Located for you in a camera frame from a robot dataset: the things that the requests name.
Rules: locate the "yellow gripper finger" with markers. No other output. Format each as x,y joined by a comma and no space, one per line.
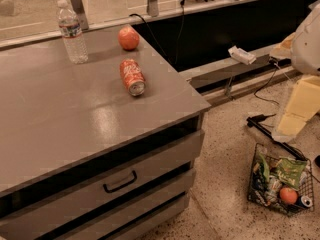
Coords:
301,101
283,49

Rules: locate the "orange soda can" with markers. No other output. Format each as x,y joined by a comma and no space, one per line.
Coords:
132,77

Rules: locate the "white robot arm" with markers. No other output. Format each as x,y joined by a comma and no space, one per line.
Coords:
305,49

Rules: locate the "blue can in basket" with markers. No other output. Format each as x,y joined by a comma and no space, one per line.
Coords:
304,201

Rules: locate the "red apple on counter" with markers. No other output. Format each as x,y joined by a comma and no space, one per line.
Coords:
128,38

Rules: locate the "white box on ledge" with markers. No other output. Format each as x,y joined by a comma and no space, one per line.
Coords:
241,55

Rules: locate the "green snack bag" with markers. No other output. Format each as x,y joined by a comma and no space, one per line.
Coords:
289,171

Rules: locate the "clear plastic water bottle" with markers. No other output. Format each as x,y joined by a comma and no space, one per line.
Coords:
71,33

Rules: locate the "grey drawer cabinet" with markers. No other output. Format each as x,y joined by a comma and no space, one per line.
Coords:
67,129

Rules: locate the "black wire basket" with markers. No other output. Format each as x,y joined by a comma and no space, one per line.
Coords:
264,185

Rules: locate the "black drawer handle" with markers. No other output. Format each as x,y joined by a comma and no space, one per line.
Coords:
120,184

